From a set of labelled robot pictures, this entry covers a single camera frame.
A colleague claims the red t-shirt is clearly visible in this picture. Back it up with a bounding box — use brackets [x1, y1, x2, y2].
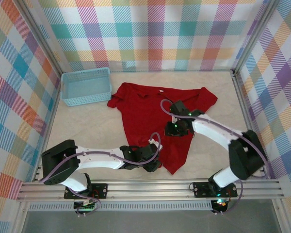
[106, 82, 219, 175]

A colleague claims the light blue plastic basket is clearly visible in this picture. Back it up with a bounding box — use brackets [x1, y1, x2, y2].
[60, 67, 112, 107]

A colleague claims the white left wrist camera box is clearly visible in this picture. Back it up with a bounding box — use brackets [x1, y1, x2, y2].
[149, 138, 163, 149]

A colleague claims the aluminium mounting rail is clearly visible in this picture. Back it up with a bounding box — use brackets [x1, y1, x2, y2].
[16, 179, 286, 201]

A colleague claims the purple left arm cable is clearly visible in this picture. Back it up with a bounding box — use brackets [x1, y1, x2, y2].
[40, 132, 162, 216]

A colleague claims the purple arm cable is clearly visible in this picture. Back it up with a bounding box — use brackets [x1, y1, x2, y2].
[161, 99, 269, 216]
[40, 132, 162, 216]

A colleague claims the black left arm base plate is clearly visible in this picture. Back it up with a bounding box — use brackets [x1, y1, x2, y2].
[64, 183, 109, 200]

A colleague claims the white slotted cable duct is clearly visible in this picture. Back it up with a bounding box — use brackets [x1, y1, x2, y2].
[29, 200, 213, 211]

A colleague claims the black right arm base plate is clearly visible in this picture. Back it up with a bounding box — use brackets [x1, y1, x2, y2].
[193, 181, 238, 198]

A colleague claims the aluminium table edge rail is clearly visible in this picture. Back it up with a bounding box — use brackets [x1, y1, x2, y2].
[31, 72, 64, 183]
[231, 71, 270, 179]

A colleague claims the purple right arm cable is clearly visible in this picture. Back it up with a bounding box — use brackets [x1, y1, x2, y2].
[161, 99, 269, 216]

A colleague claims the aluminium frame post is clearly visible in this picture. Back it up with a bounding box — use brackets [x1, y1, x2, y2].
[231, 0, 281, 75]
[19, 0, 65, 78]

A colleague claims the aluminium lower frame bar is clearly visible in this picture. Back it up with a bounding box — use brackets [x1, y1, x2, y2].
[273, 200, 289, 233]
[13, 201, 30, 233]

